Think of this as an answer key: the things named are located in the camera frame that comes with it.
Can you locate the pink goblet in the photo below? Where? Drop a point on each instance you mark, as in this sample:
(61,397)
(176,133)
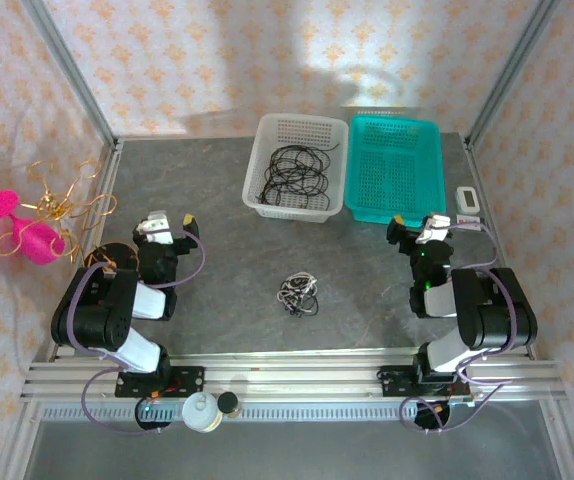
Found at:
(34,242)

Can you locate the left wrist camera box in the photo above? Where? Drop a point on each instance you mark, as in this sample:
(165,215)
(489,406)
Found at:
(156,224)

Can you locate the black round gold-rimmed base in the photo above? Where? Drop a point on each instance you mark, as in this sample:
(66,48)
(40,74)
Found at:
(117,255)

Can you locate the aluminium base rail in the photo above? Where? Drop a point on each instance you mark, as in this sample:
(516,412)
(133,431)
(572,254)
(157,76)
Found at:
(292,372)

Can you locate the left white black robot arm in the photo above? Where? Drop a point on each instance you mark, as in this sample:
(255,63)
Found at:
(92,310)

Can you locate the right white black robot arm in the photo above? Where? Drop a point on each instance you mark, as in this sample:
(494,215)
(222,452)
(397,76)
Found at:
(497,310)

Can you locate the aluminium frame post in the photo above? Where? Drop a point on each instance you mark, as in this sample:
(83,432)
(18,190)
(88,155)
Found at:
(513,65)
(69,65)

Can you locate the small white red card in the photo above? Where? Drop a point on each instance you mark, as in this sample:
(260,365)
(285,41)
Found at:
(468,220)

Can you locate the white plastic basket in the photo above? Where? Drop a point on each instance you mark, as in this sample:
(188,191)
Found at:
(294,131)

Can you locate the white round jar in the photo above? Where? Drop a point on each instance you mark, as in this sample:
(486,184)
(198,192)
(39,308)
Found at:
(199,412)

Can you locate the teal plastic basket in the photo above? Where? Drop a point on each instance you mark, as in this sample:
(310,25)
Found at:
(392,175)

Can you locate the black round cap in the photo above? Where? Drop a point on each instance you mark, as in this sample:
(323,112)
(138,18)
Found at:
(227,402)

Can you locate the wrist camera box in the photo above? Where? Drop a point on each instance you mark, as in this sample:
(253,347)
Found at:
(156,224)
(434,225)

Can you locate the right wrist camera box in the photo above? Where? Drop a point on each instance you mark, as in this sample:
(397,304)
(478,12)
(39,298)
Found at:
(434,225)

